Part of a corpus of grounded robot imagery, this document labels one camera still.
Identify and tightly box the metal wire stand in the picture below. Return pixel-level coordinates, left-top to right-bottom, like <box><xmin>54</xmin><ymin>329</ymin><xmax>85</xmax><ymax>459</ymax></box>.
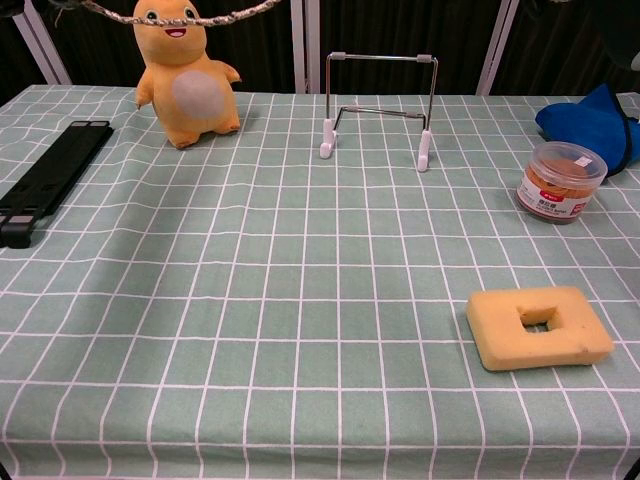
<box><xmin>318</xmin><ymin>51</ymin><xmax>440</xmax><ymax>173</ymax></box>

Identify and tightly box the white frame post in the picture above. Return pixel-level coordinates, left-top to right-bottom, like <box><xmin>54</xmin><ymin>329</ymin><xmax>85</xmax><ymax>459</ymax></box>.
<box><xmin>12</xmin><ymin>0</ymin><xmax>71</xmax><ymax>85</ymax></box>
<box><xmin>291</xmin><ymin>0</ymin><xmax>307</xmax><ymax>94</ymax></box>
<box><xmin>475</xmin><ymin>0</ymin><xmax>520</xmax><ymax>96</ymax></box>
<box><xmin>304</xmin><ymin>0</ymin><xmax>322</xmax><ymax>95</ymax></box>

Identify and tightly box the clear plastic jar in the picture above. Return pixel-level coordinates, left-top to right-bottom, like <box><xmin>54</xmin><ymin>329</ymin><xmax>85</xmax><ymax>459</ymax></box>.
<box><xmin>516</xmin><ymin>141</ymin><xmax>609</xmax><ymax>225</ymax></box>

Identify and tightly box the black folding stand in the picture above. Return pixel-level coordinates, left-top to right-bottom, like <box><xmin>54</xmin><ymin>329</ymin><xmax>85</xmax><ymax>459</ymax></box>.
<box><xmin>0</xmin><ymin>119</ymin><xmax>115</xmax><ymax>250</ymax></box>

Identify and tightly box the braided tan speckled rope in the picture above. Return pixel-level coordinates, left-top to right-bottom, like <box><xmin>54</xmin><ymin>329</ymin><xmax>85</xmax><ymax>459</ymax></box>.
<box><xmin>49</xmin><ymin>0</ymin><xmax>285</xmax><ymax>29</ymax></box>

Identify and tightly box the yellow plush dinosaur toy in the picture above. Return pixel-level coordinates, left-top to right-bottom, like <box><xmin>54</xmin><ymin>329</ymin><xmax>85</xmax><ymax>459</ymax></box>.
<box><xmin>132</xmin><ymin>0</ymin><xmax>243</xmax><ymax>150</ymax></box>

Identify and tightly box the black curtain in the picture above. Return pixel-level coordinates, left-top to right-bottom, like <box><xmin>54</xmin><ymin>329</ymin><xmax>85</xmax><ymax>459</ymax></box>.
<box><xmin>0</xmin><ymin>0</ymin><xmax>640</xmax><ymax>104</ymax></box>

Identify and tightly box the blue cloth pouch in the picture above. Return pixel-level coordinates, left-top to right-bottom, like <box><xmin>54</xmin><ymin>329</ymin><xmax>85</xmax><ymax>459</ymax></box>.
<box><xmin>534</xmin><ymin>83</ymin><xmax>640</xmax><ymax>176</ymax></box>

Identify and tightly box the green checkered tablecloth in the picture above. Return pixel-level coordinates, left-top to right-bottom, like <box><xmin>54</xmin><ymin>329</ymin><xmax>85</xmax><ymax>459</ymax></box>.
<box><xmin>0</xmin><ymin>84</ymin><xmax>640</xmax><ymax>480</ymax></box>

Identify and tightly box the yellow sponge with square hole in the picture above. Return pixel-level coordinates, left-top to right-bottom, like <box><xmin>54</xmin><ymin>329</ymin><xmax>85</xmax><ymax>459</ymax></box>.
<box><xmin>465</xmin><ymin>285</ymin><xmax>615</xmax><ymax>373</ymax></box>

